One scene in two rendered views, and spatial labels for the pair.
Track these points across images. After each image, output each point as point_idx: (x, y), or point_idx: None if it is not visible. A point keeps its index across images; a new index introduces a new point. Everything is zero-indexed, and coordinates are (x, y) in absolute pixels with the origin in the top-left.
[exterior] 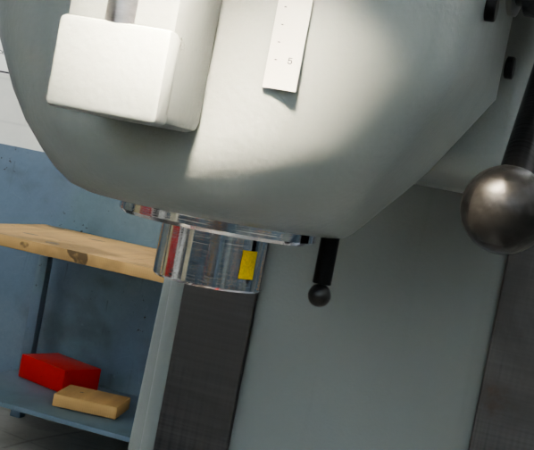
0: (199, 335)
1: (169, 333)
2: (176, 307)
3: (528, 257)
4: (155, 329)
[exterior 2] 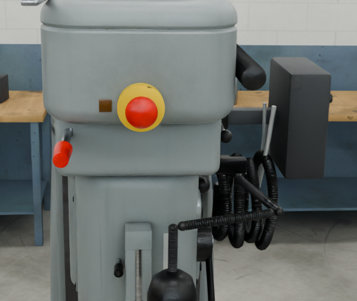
0: (74, 295)
1: (62, 296)
2: (63, 288)
3: None
4: (54, 292)
